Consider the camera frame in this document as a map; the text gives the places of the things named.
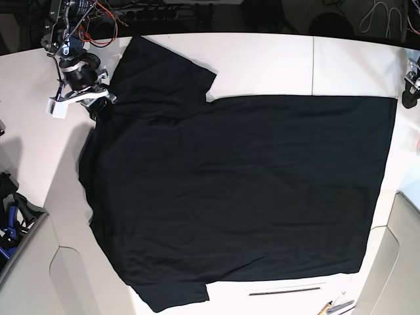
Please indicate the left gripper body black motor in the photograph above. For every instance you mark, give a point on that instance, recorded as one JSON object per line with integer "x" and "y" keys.
{"x": 412, "y": 76}

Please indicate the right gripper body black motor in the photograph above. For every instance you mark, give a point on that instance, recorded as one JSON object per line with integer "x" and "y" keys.
{"x": 85, "y": 79}

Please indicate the black T-shirt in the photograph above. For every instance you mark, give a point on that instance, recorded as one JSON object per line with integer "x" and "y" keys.
{"x": 187, "y": 192}

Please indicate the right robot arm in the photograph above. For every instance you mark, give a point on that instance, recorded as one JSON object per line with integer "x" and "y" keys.
{"x": 66, "y": 33}

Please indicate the blue black bag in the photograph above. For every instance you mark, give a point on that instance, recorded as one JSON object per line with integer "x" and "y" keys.
{"x": 17, "y": 217}

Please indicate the grey pen tool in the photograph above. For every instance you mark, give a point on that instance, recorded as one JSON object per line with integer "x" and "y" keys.
{"x": 340, "y": 307}

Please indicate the yellow pencil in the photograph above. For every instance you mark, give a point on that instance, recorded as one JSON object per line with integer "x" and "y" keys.
{"x": 326, "y": 308}

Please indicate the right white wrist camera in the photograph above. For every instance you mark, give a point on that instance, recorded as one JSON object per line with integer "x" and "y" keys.
{"x": 58, "y": 109}

